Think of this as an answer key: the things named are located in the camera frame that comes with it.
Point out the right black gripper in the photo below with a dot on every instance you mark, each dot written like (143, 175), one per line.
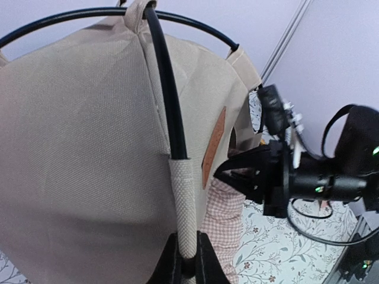
(269, 184)

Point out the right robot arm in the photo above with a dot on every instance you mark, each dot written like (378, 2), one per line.
(351, 174)

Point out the beige fabric pet tent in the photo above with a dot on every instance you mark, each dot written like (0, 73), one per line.
(86, 191)

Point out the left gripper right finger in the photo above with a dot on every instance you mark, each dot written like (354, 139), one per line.
(207, 266)

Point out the pink checkered cushion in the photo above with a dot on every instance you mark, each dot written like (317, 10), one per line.
(223, 224)

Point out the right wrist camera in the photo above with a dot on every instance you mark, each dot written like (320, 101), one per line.
(280, 121)

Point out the right aluminium frame post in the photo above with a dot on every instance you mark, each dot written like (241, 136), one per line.
(285, 40)

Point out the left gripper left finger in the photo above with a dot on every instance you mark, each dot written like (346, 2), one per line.
(169, 267)

